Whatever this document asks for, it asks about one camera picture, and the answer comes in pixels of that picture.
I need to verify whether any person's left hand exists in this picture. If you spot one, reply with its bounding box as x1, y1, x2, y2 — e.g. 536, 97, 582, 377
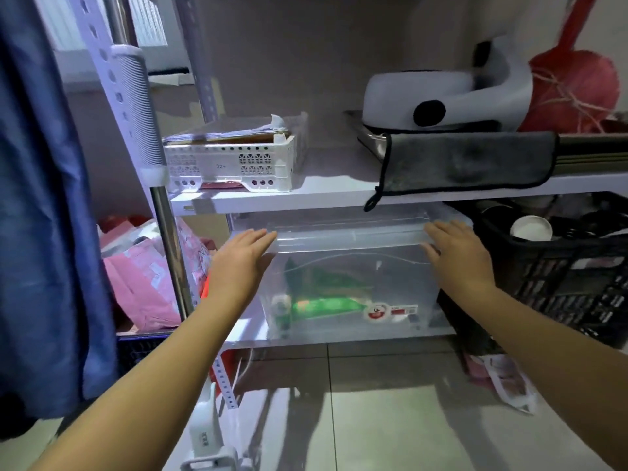
205, 228, 278, 309

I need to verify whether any person's right hand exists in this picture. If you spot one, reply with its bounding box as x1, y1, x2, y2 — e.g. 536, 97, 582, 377
421, 220, 497, 298

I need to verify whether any clear plastic storage bin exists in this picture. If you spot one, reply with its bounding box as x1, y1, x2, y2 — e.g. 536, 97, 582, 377
228, 203, 476, 343

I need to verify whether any green glove packet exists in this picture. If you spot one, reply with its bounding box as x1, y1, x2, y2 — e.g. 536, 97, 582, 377
283, 258, 375, 323

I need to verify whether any clear plastic lid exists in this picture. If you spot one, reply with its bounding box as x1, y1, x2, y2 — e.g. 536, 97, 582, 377
229, 204, 473, 254

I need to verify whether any person's left forearm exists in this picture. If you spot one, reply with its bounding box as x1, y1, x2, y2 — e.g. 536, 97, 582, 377
29, 294, 251, 471

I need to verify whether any person's right forearm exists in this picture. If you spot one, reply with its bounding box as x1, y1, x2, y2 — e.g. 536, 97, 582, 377
461, 281, 628, 471

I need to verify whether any white paper cup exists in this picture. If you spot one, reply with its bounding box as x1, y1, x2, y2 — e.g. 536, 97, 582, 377
508, 214, 554, 243

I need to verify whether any pink printed bag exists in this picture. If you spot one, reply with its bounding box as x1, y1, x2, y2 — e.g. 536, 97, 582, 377
99, 217, 218, 335

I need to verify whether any grey towel black trim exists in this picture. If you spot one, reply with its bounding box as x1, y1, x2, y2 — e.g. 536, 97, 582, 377
363, 130, 561, 213

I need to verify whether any small white perforated basket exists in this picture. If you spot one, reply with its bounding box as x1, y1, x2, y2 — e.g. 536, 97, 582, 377
162, 114, 310, 194

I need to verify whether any black plastic crate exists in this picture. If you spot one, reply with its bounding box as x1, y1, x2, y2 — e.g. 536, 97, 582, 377
435, 190, 628, 350

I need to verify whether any white metal rack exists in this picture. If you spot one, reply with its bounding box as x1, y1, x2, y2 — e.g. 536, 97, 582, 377
63, 0, 628, 413

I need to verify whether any dark blue crate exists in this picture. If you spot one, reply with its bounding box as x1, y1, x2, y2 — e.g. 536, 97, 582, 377
116, 332, 171, 377

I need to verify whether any crumpled printed paper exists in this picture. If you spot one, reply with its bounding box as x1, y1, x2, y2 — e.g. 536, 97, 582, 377
462, 351, 539, 416

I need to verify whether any stack of papers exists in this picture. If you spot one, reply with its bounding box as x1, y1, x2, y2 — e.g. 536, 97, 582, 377
164, 113, 291, 145

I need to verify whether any white black plush pillow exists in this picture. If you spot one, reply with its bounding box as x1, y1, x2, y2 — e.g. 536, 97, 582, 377
361, 35, 534, 134

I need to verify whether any blue cloth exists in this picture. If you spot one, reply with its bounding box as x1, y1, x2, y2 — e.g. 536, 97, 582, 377
0, 0, 120, 441

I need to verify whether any red plastic bag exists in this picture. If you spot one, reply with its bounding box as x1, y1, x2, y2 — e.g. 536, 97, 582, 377
518, 0, 623, 135

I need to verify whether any steel pole white handle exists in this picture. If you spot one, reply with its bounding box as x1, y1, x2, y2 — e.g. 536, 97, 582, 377
100, 0, 242, 471

